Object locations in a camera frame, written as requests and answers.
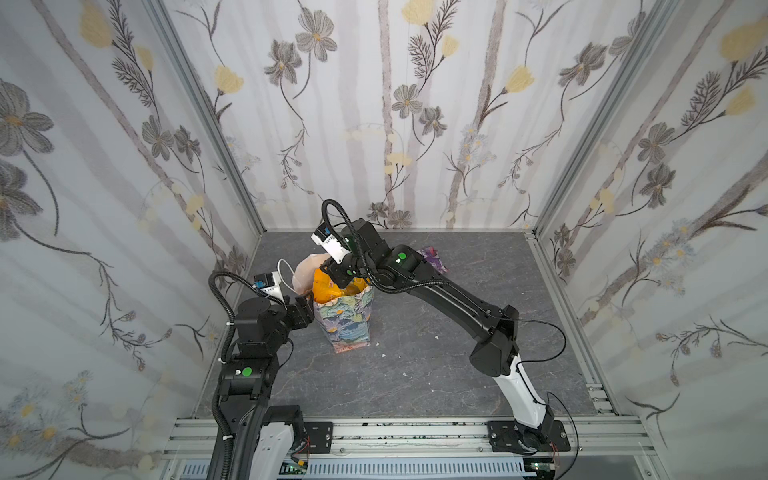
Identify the yellow mango gummy packet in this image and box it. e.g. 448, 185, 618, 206
312, 269, 368, 304

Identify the floral white paper bag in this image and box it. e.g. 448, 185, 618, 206
276, 253, 374, 353

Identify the purple snack packet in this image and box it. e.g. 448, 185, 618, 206
418, 246, 448, 274

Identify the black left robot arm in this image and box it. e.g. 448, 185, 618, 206
207, 271, 314, 479

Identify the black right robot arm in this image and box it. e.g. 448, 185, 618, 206
312, 199, 562, 456

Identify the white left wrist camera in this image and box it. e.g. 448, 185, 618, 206
253, 271, 283, 300

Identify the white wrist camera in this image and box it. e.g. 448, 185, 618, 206
253, 271, 283, 300
311, 221, 350, 264

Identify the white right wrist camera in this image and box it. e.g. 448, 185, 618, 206
311, 221, 350, 264

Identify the white cable duct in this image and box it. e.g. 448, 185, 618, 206
302, 457, 536, 479

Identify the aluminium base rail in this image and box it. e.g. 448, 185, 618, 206
157, 416, 661, 480

